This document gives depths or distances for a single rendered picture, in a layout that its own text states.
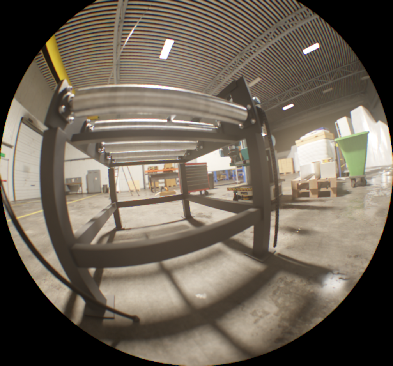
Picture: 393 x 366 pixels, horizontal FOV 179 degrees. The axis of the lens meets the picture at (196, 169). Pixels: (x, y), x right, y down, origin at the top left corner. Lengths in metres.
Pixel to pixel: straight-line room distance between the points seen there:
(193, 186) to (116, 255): 3.04
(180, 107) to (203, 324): 0.83
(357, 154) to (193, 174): 3.73
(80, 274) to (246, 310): 0.62
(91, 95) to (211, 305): 0.91
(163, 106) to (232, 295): 0.83
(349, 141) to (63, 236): 3.08
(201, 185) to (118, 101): 3.18
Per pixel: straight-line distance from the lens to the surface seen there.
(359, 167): 2.78
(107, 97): 0.49
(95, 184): 11.08
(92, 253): 0.49
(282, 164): 9.17
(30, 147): 11.24
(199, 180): 3.40
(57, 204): 0.49
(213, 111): 0.56
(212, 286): 0.70
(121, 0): 7.00
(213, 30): 8.84
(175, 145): 1.06
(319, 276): 0.79
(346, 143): 2.68
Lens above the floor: 0.54
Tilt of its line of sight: 4 degrees up
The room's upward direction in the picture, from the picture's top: 6 degrees counter-clockwise
